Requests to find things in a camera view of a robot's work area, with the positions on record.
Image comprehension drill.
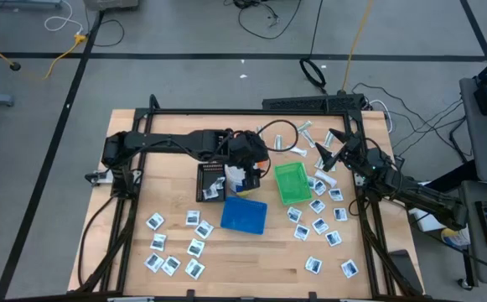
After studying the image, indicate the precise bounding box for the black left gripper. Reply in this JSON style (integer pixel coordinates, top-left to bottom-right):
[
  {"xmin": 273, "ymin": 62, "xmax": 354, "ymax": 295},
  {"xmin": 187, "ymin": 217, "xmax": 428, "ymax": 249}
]
[{"xmin": 228, "ymin": 130, "xmax": 269, "ymax": 190}]

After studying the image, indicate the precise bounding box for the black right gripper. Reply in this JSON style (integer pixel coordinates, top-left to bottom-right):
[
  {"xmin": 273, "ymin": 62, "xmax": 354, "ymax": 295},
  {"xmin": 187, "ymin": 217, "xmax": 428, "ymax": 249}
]
[{"xmin": 314, "ymin": 128, "xmax": 372, "ymax": 171}]

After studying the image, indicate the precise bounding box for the blue yellow wipes canister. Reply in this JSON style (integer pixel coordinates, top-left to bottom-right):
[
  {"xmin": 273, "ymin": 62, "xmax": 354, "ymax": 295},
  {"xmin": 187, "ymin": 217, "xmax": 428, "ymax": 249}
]
[{"xmin": 224, "ymin": 164, "xmax": 262, "ymax": 198}]

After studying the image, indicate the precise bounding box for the blue plastic basket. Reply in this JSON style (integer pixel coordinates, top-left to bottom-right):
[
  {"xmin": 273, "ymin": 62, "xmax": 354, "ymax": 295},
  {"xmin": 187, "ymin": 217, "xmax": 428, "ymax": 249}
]
[{"xmin": 220, "ymin": 195, "xmax": 269, "ymax": 236}]

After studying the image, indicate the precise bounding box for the green plastic basket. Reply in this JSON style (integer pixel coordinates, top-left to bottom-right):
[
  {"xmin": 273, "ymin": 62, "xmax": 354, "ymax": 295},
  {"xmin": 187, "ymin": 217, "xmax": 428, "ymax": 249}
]
[{"xmin": 273, "ymin": 161, "xmax": 313, "ymax": 206}]

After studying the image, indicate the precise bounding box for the black plastic basket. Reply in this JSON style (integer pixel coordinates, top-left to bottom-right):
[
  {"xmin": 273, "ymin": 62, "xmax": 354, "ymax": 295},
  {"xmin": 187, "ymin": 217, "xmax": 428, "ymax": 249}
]
[{"xmin": 195, "ymin": 162, "xmax": 227, "ymax": 204}]

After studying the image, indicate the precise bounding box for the black perforated long box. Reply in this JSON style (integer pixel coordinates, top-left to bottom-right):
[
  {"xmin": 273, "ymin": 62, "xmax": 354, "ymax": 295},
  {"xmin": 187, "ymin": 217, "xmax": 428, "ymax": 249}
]
[{"xmin": 262, "ymin": 93, "xmax": 366, "ymax": 112}]

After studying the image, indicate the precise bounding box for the white box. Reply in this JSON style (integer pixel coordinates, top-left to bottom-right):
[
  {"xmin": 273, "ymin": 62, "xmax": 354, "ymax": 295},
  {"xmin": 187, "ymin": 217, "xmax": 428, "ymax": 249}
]
[{"xmin": 406, "ymin": 180, "xmax": 442, "ymax": 233}]

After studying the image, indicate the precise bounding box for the black desk base bar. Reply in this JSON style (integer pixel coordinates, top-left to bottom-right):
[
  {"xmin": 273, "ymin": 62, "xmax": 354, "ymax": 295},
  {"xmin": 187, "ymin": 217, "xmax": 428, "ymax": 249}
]
[{"xmin": 425, "ymin": 161, "xmax": 479, "ymax": 192}]

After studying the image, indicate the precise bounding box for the black flat foot plate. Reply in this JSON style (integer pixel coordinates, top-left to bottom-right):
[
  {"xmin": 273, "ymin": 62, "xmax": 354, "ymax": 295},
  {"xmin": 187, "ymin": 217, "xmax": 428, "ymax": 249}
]
[{"xmin": 387, "ymin": 249, "xmax": 424, "ymax": 297}]

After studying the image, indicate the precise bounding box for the grey desk surface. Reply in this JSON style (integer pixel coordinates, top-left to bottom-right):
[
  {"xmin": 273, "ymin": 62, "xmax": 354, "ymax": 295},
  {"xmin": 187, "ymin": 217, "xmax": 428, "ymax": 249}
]
[
  {"xmin": 459, "ymin": 77, "xmax": 487, "ymax": 188},
  {"xmin": 459, "ymin": 180, "xmax": 487, "ymax": 290}
]

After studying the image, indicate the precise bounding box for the white yellow canister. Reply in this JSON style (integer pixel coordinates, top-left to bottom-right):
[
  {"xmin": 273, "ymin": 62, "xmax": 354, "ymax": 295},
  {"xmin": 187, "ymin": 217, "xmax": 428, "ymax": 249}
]
[{"xmin": 440, "ymin": 227, "xmax": 473, "ymax": 248}]

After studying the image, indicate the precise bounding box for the grey floor box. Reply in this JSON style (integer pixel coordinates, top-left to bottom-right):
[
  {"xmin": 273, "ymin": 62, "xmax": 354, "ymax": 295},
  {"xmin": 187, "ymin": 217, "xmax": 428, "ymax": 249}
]
[{"xmin": 82, "ymin": 0, "xmax": 140, "ymax": 12}]

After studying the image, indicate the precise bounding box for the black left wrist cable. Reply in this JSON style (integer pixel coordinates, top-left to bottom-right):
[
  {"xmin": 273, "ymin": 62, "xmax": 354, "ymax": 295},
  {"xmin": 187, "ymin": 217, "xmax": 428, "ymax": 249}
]
[{"xmin": 256, "ymin": 119, "xmax": 300, "ymax": 153}]

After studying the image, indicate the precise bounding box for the white floor cable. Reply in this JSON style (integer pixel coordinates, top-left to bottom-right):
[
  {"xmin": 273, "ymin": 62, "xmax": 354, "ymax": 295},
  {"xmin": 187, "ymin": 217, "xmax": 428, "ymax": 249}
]
[
  {"xmin": 44, "ymin": 0, "xmax": 84, "ymax": 34},
  {"xmin": 368, "ymin": 98, "xmax": 395, "ymax": 134}
]

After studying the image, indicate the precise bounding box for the black floor cable bundle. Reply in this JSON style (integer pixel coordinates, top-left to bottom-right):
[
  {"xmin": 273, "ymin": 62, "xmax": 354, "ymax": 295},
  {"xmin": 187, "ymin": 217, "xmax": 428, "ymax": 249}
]
[{"xmin": 350, "ymin": 81, "xmax": 479, "ymax": 164}]

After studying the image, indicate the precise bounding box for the orange hanging cable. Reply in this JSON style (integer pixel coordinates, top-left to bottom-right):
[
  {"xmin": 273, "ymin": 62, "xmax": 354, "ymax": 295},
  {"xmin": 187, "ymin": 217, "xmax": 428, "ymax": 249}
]
[{"xmin": 341, "ymin": 0, "xmax": 374, "ymax": 93}]

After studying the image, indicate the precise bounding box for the black hanging cable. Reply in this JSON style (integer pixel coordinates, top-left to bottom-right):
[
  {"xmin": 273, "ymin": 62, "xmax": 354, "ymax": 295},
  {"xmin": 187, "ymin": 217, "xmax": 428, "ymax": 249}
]
[{"xmin": 299, "ymin": 0, "xmax": 328, "ymax": 94}]

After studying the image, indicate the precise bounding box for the black arm base cable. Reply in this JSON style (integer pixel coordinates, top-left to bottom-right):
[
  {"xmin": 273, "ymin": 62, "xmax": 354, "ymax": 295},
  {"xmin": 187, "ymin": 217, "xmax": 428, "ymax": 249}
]
[{"xmin": 77, "ymin": 195, "xmax": 117, "ymax": 290}]

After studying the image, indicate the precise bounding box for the yellow extension cord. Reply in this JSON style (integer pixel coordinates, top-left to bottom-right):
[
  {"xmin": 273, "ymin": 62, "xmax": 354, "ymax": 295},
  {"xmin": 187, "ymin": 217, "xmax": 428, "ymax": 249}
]
[{"xmin": 20, "ymin": 33, "xmax": 88, "ymax": 81}]

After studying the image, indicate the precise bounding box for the grey blue floor rail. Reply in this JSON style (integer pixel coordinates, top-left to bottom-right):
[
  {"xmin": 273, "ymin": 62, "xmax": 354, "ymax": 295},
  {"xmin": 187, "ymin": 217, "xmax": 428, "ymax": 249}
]
[{"xmin": 0, "ymin": 0, "xmax": 65, "ymax": 10}]

